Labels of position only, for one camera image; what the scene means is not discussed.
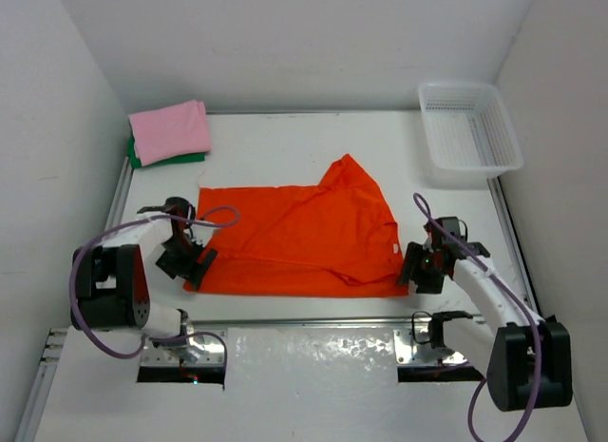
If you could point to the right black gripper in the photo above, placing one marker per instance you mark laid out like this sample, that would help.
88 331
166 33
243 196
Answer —
409 261

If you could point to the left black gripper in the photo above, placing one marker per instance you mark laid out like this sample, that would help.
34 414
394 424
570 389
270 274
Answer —
189 271

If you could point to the orange t shirt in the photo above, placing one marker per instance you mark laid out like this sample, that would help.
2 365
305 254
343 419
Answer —
335 239

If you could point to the pink t shirt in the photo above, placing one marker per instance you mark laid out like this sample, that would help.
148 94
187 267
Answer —
169 133

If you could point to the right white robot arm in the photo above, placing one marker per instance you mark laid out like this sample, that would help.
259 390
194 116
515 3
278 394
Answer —
525 359

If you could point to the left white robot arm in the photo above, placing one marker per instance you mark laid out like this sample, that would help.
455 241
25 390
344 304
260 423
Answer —
108 285

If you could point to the white plastic basket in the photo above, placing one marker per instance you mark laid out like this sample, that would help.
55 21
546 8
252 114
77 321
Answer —
470 135

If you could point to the white front cover panel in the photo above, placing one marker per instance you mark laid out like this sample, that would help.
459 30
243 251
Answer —
282 384

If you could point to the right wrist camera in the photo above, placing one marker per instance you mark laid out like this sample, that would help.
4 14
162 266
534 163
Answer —
442 230

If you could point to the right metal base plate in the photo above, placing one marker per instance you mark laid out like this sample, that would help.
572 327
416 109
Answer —
410 352

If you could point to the metal base plate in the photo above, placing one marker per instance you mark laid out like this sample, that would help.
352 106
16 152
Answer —
197 347
410 352

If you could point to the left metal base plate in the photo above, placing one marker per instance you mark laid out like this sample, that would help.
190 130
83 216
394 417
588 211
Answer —
197 347

